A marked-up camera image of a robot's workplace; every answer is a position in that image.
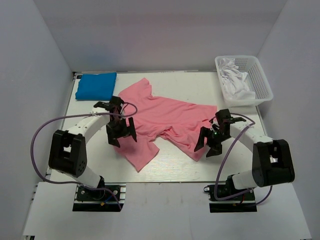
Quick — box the white crumpled t shirt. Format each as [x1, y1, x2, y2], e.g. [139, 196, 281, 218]
[218, 57, 256, 101]

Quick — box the white plastic basket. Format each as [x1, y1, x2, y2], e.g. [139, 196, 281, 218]
[215, 55, 273, 107]

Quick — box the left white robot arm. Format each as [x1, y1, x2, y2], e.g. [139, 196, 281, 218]
[48, 96, 138, 200]

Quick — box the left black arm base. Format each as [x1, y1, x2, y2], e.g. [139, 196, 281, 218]
[72, 183, 126, 213]

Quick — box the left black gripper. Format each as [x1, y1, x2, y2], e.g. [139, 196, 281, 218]
[106, 116, 137, 148]

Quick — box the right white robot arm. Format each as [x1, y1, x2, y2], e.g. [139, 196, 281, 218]
[194, 109, 295, 201]

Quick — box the folded blue t shirt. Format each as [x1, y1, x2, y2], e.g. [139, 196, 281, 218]
[75, 72, 117, 101]

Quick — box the pink t shirt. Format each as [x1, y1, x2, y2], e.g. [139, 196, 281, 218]
[115, 78, 217, 172]

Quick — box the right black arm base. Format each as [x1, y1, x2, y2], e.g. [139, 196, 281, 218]
[203, 180, 257, 214]

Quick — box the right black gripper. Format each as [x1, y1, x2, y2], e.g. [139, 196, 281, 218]
[194, 126, 231, 158]

